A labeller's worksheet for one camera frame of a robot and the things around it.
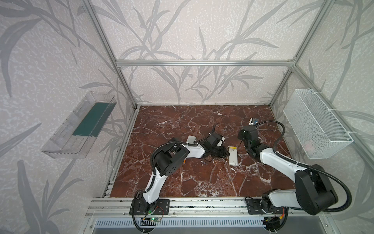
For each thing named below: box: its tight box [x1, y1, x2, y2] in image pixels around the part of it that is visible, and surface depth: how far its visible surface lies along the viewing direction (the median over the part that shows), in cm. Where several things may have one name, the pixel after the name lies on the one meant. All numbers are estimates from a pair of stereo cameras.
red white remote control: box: [186, 135, 197, 144], surface depth 101 cm
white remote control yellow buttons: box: [228, 146, 238, 166], surface depth 93 cm
